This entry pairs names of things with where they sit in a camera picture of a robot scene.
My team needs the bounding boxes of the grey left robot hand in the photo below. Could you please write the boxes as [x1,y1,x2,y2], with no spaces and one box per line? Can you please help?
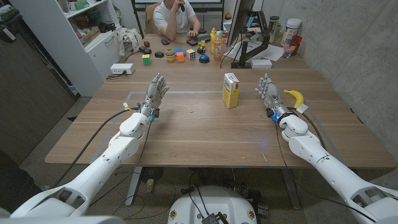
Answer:
[140,73,170,118]

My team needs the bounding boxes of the white paper sheets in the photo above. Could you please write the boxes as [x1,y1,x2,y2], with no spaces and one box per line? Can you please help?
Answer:
[223,40,284,62]

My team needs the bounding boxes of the clear drinking glass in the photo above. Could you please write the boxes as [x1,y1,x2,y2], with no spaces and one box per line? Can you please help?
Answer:
[282,42,294,59]

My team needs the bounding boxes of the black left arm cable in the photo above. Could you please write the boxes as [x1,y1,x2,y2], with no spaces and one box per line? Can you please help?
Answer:
[52,106,141,189]

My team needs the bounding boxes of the white crumpled cloth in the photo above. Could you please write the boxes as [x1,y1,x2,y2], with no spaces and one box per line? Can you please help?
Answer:
[117,27,143,57]

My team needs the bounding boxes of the white robot torso base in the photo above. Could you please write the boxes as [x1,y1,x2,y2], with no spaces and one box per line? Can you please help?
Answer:
[167,185,258,224]

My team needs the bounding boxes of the yellow toy banana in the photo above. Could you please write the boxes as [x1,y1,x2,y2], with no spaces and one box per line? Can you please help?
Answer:
[283,89,305,110]

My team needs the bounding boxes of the white power strip box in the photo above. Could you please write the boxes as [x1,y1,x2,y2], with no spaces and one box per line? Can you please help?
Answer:
[109,63,136,75]

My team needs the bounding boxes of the yellow white carton box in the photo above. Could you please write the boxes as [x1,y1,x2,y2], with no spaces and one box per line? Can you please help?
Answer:
[221,72,241,110]

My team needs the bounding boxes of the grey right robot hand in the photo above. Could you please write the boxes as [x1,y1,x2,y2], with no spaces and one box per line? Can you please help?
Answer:
[255,73,290,121]

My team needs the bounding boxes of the seated person in white shirt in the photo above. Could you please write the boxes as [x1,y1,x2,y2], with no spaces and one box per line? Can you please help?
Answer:
[153,0,201,42]

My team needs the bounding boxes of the white shelf cabinet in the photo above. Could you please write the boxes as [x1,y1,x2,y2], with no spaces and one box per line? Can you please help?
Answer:
[9,0,127,97]

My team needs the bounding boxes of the wooden chair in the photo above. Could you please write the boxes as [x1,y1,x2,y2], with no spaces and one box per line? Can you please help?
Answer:
[144,2,162,35]

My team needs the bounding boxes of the white flat box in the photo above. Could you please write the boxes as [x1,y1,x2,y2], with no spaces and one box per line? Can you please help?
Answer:
[250,58,273,70]

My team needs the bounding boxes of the black computer monitor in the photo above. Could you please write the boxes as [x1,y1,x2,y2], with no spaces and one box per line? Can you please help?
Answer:
[226,0,256,48]

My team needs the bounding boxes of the colourful stacking cups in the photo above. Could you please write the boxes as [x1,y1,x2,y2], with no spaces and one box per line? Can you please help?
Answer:
[165,47,177,62]

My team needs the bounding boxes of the black keyboard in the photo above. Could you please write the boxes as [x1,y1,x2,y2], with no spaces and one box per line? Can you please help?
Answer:
[186,34,211,47]

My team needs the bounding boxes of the white supplement tub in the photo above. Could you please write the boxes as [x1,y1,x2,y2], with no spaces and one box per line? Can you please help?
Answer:
[280,17,302,47]

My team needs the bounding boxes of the red cup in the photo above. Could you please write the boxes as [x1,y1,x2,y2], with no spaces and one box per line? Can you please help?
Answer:
[290,34,303,56]

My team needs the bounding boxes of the yellow squeeze bottle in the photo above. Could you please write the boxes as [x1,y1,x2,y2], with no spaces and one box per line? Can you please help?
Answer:
[210,27,217,54]

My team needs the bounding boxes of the dark lidded jar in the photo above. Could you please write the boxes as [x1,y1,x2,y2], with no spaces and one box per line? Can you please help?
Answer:
[268,16,280,44]

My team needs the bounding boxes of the cardboard box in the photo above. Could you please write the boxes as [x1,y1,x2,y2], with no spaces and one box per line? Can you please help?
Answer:
[79,26,101,47]

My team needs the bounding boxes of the orange drink bottle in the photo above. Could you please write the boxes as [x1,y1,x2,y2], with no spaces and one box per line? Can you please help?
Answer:
[213,30,223,60]

